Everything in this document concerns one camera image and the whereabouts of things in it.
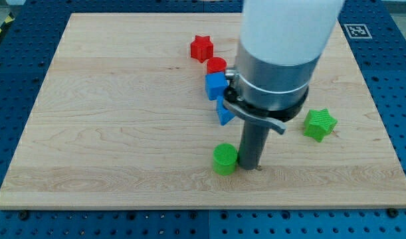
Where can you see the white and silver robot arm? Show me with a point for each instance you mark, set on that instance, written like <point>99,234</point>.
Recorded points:
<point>279,46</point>

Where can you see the red star block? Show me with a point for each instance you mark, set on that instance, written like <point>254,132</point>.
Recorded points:
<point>202,48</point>

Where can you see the green star block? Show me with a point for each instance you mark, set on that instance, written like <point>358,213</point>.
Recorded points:
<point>318,124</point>

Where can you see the blue triangle block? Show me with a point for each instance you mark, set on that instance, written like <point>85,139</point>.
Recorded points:
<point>224,115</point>

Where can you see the black quick-release clamp with lever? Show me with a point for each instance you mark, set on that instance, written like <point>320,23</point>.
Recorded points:
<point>256,114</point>

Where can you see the blue cube block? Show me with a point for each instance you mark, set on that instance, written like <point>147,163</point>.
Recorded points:
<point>215,84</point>

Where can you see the green cylinder block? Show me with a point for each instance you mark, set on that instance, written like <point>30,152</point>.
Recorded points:
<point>224,159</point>

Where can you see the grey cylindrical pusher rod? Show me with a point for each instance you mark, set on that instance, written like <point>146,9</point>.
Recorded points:
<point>252,143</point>

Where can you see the red cylinder block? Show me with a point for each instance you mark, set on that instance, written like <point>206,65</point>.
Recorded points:
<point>215,65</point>

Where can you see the light wooden board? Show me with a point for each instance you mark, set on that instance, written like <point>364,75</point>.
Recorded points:
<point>122,121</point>

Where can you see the white fiducial marker tag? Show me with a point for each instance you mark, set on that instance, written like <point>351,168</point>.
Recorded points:
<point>357,31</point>

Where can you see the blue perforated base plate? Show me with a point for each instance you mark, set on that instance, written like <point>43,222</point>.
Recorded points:
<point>27,48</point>

